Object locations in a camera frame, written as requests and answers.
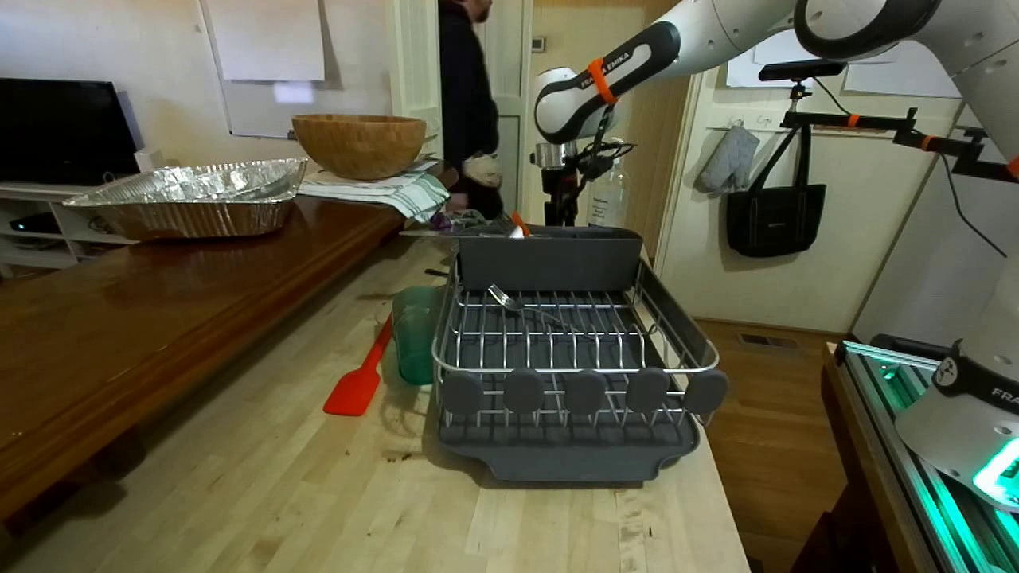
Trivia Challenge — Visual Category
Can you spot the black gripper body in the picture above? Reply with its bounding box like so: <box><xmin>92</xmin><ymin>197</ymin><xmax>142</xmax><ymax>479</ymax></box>
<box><xmin>534</xmin><ymin>138</ymin><xmax>598</xmax><ymax>200</ymax></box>

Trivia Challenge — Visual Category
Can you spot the grey dish rack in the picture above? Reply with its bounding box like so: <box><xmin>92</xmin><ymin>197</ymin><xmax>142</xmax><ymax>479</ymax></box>
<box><xmin>427</xmin><ymin>222</ymin><xmax>733</xmax><ymax>491</ymax></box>

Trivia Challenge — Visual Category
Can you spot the silver fork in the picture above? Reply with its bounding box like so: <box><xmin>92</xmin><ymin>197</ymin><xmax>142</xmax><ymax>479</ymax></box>
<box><xmin>485</xmin><ymin>280</ymin><xmax>580</xmax><ymax>334</ymax></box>

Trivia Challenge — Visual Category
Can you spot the person in dark clothes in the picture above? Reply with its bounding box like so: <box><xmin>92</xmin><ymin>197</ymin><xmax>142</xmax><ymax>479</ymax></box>
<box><xmin>438</xmin><ymin>0</ymin><xmax>511</xmax><ymax>222</ymax></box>

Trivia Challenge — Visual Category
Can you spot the striped dish towel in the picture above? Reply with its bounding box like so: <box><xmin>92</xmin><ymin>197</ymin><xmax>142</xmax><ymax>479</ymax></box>
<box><xmin>297</xmin><ymin>160</ymin><xmax>456</xmax><ymax>227</ymax></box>

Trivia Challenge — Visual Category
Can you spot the grey oven mitt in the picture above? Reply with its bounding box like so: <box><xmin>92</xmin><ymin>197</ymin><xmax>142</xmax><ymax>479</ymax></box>
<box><xmin>690</xmin><ymin>121</ymin><xmax>764</xmax><ymax>197</ymax></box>

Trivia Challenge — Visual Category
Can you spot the green plastic cup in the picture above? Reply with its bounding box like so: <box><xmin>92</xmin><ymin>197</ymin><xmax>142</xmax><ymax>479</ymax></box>
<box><xmin>392</xmin><ymin>284</ymin><xmax>448</xmax><ymax>388</ymax></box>

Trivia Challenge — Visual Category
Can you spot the black tote bag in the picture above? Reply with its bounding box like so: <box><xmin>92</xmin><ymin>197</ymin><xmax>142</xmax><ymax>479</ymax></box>
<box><xmin>723</xmin><ymin>123</ymin><xmax>833</xmax><ymax>261</ymax></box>

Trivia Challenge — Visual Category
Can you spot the wooden bowl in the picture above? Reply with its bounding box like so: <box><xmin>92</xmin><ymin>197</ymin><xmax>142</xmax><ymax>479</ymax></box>
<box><xmin>286</xmin><ymin>110</ymin><xmax>435</xmax><ymax>181</ymax></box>

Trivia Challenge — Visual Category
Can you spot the red silicone spatula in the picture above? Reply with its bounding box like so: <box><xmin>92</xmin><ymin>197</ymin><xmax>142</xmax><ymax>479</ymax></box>
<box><xmin>321</xmin><ymin>314</ymin><xmax>398</xmax><ymax>421</ymax></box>

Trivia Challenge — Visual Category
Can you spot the aluminium foil tray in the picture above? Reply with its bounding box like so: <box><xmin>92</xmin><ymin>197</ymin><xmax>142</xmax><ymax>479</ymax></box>
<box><xmin>62</xmin><ymin>156</ymin><xmax>311</xmax><ymax>241</ymax></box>

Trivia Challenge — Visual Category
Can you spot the brown wooden table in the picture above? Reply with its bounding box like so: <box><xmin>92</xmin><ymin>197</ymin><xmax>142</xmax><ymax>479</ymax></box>
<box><xmin>0</xmin><ymin>156</ymin><xmax>462</xmax><ymax>525</ymax></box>

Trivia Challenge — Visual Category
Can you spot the black monitor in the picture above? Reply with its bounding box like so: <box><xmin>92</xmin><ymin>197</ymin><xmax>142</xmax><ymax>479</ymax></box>
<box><xmin>0</xmin><ymin>74</ymin><xmax>146</xmax><ymax>192</ymax></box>

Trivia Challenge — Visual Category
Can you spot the white shelf unit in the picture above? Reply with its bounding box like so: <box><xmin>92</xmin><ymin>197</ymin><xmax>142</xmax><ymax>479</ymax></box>
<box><xmin>0</xmin><ymin>179</ymin><xmax>142</xmax><ymax>271</ymax></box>

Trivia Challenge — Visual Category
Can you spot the wall whiteboard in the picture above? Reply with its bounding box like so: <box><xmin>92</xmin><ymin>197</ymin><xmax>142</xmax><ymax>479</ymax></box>
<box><xmin>723</xmin><ymin>27</ymin><xmax>964</xmax><ymax>101</ymax></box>

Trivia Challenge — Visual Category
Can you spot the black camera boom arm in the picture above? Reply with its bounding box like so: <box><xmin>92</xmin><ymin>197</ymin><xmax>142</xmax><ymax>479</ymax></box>
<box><xmin>754</xmin><ymin>56</ymin><xmax>1019</xmax><ymax>184</ymax></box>

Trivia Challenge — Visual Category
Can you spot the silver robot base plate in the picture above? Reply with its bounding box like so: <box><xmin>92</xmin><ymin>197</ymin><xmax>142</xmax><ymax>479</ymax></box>
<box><xmin>891</xmin><ymin>382</ymin><xmax>1019</xmax><ymax>518</ymax></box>

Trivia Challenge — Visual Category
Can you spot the aluminium robot stand frame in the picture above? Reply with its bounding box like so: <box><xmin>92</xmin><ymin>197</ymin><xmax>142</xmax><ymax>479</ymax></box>
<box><xmin>821</xmin><ymin>334</ymin><xmax>1019</xmax><ymax>573</ymax></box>

